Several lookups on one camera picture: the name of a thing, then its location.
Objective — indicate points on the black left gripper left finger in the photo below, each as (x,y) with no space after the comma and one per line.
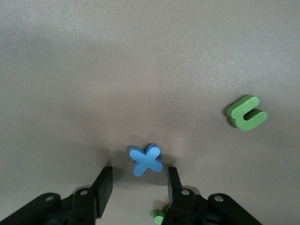
(105,187)

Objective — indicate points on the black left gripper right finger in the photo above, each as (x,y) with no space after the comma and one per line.
(174,189)

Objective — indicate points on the blue lowercase letter x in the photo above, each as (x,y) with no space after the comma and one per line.
(146,160)

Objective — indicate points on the green lowercase letter u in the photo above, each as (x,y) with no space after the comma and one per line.
(237,117)

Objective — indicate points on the green lowercase letter b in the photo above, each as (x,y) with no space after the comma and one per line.
(158,216)

